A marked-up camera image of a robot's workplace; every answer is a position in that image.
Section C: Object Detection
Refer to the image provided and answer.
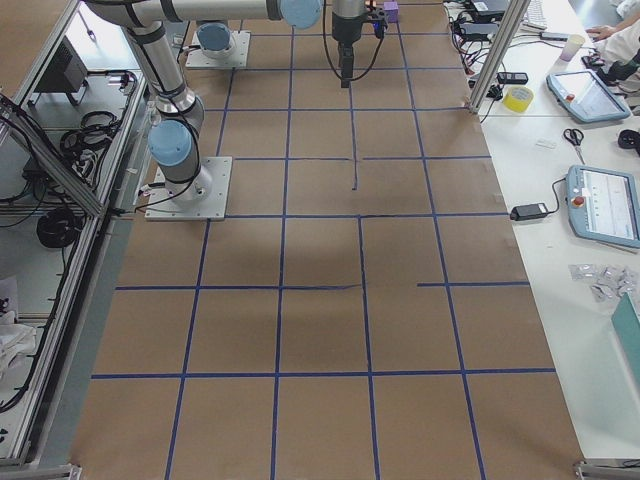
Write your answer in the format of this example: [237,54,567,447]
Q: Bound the blue teach pendant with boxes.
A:
[546,70,631,123]
[565,165,639,249]

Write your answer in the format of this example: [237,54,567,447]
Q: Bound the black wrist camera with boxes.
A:
[367,7,388,40]

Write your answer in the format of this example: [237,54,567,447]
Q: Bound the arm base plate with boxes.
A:
[185,30,251,70]
[144,157,233,221]

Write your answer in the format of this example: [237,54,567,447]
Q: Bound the bag of small parts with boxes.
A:
[568,263,639,302]

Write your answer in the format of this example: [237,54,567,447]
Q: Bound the grey power brick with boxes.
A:
[470,0,509,15]

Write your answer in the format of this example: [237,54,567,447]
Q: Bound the blue teach pendant near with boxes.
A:
[565,165,639,249]

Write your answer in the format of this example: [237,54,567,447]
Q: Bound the yellow tape roll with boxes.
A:
[503,85,534,113]

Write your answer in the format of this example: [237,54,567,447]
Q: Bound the black power adapter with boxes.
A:
[509,203,550,221]

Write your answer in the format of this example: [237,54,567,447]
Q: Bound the white cloth rag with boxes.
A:
[1,310,37,375]

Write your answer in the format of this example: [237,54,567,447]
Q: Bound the person's white sleeved forearm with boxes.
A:
[594,18,639,63]

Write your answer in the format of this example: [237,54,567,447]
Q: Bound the blue teach pendant far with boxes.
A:
[546,70,631,123]

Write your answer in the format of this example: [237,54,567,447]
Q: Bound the aluminium frame post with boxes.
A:
[468,0,530,114]

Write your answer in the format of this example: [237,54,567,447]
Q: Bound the purple foam cube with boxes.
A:
[383,1,399,23]

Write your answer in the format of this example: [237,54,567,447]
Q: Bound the lilac plastic cup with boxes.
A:
[559,34,585,62]

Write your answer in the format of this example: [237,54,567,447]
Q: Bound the teal box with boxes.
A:
[611,293,640,354]

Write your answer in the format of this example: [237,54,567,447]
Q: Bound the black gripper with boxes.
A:
[332,22,361,88]

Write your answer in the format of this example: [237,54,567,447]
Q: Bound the black handled scissors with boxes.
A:
[563,128,586,165]

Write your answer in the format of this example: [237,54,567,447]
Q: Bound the person's hand at desk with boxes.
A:
[586,25,617,42]

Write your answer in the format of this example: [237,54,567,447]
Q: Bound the black remote phone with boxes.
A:
[496,72,529,85]

